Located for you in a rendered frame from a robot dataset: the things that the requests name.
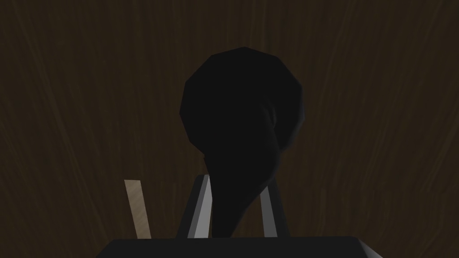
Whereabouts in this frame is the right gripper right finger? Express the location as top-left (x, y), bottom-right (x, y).
top-left (260, 179), bottom-right (291, 238)

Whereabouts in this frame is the black round door knob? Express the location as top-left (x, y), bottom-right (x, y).
top-left (179, 46), bottom-right (306, 239)

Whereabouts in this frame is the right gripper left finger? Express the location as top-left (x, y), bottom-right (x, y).
top-left (175, 174), bottom-right (213, 239)

